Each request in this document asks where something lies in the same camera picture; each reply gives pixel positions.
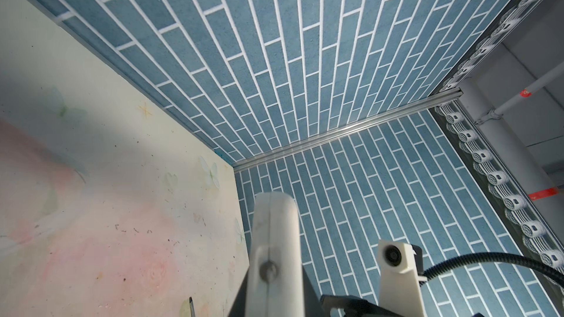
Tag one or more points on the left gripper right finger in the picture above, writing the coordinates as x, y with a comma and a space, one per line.
312, 304

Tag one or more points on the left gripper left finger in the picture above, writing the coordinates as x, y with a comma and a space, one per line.
238, 306

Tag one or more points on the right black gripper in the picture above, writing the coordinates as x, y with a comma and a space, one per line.
353, 306

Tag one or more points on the white remote control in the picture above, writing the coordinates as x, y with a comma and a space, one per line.
275, 275

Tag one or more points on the orange handled screwdriver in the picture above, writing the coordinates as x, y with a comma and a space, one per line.
191, 307

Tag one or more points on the white ceiling pipe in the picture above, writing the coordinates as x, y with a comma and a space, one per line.
542, 82

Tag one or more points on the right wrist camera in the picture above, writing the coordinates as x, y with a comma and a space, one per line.
401, 273

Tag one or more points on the right aluminium corner post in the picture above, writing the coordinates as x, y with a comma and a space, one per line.
334, 134

